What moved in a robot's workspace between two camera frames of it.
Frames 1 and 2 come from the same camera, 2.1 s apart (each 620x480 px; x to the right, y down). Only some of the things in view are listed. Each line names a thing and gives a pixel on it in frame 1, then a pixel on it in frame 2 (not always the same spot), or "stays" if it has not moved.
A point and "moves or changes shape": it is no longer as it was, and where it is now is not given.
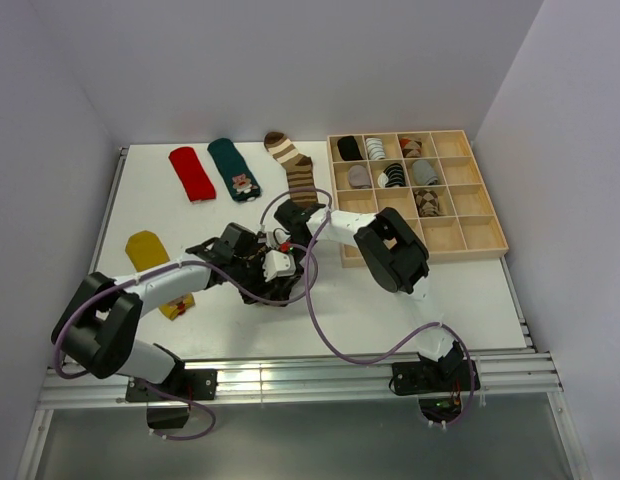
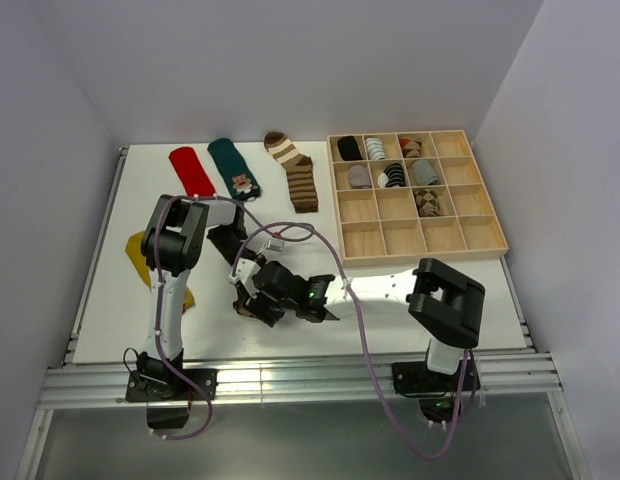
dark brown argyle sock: (253, 277) moves or changes shape
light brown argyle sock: (427, 202) stays
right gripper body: (300, 252) -> (267, 310)
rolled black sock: (349, 150) stays
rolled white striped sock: (375, 147) stays
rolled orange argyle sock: (411, 148) stays
